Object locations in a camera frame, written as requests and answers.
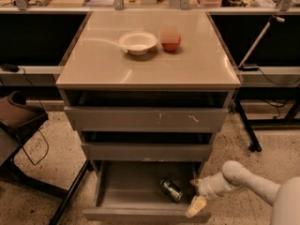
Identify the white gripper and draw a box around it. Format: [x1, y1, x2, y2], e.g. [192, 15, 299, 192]
[186, 172, 233, 218]

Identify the green soda can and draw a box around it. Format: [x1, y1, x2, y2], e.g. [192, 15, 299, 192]
[159, 179, 183, 203]

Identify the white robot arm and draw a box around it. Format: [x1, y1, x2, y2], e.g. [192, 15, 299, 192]
[186, 160, 300, 225]

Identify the grey bottom drawer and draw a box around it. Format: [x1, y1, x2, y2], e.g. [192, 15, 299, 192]
[83, 161, 211, 223]

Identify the grey drawer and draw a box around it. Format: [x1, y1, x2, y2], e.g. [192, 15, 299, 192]
[63, 89, 234, 133]
[82, 132, 215, 161]
[83, 161, 211, 223]

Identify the grey middle drawer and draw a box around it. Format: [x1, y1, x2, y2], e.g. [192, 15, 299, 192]
[82, 132, 215, 161]

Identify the grey drawer cabinet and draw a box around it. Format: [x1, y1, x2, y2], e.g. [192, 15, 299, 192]
[55, 8, 242, 171]

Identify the grey top drawer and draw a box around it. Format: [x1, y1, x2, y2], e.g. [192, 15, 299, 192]
[63, 89, 234, 133]

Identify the black power adapter right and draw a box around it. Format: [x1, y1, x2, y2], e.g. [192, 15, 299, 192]
[239, 64, 259, 71]

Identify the black power adapter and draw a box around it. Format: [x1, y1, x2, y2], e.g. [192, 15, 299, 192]
[239, 64, 259, 71]
[0, 64, 20, 72]

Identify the red apple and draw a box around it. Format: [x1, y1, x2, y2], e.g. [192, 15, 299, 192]
[160, 26, 181, 53]

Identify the white paper bowl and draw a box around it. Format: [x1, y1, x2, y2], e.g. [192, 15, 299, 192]
[118, 31, 158, 55]

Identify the white stick with black tip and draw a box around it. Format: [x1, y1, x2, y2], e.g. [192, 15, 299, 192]
[237, 15, 285, 70]

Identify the brown padded chair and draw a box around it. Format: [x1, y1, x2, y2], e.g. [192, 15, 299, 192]
[0, 91, 48, 143]

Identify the black power adapter left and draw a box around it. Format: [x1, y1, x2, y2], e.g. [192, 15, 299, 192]
[0, 64, 20, 72]

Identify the black cable on floor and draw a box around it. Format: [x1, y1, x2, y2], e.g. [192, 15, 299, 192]
[17, 67, 51, 167]

